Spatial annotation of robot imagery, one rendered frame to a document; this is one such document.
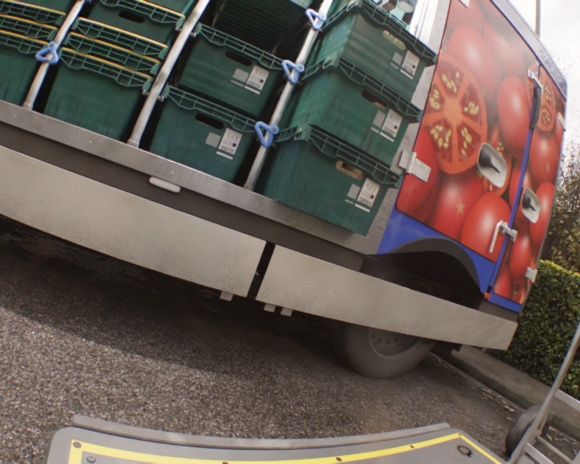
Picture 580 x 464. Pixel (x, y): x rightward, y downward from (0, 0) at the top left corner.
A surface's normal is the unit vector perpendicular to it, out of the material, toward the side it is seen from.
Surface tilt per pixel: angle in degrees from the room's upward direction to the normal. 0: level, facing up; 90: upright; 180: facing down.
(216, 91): 91
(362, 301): 90
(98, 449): 0
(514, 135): 90
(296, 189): 98
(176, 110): 94
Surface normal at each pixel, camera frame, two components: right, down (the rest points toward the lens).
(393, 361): 0.42, -0.40
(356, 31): 0.29, 0.29
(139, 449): 0.35, -0.94
